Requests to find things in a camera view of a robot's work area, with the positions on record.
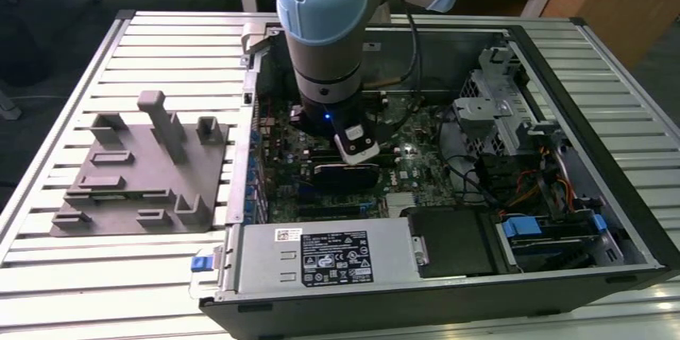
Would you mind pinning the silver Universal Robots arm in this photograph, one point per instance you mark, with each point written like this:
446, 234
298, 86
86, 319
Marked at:
325, 37

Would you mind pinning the black expansion card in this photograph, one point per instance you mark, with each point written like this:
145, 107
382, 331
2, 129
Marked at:
346, 178

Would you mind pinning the black expansion slot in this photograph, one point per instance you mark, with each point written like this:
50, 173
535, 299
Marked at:
330, 212

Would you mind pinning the grey case release latch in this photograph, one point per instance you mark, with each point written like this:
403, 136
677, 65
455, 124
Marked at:
253, 35

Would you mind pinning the silver chipset heat sink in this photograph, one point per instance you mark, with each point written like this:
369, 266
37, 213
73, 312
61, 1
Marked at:
399, 200

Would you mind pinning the green motherboard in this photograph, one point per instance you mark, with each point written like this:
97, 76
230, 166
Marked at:
425, 192

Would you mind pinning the silver metal drive cage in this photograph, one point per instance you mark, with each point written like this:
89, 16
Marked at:
478, 117

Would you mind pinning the grey parts rack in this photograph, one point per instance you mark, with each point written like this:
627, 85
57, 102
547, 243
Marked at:
149, 188

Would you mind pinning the silver power supply unit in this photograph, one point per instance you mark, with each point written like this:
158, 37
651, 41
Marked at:
266, 260

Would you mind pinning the black plastic shroud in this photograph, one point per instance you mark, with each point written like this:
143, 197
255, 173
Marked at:
451, 240

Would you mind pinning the blue case latch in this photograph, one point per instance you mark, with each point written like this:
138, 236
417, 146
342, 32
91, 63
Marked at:
201, 264

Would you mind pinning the blue disk carrier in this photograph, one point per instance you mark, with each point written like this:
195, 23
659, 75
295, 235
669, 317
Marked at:
521, 228

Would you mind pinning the black open PC case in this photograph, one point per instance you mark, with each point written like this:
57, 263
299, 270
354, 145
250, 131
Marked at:
373, 316

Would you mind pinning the grey stand foot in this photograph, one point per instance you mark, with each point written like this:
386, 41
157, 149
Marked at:
10, 109

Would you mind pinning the blue plastic clip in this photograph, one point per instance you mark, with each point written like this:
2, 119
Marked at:
599, 223

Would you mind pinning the wooden cabinet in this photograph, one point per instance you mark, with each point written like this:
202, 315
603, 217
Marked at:
627, 5

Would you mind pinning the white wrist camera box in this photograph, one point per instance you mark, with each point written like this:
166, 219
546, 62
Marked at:
359, 149

